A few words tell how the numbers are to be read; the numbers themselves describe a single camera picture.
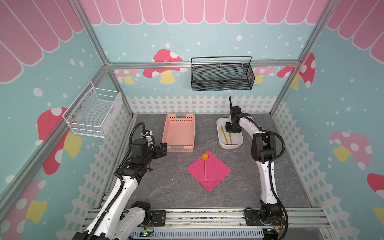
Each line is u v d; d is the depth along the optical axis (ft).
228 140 3.46
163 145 2.34
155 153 2.29
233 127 3.11
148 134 2.20
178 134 3.47
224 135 3.48
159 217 2.44
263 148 2.11
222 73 3.10
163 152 2.38
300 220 2.46
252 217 2.43
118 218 1.45
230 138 3.46
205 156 3.12
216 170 2.99
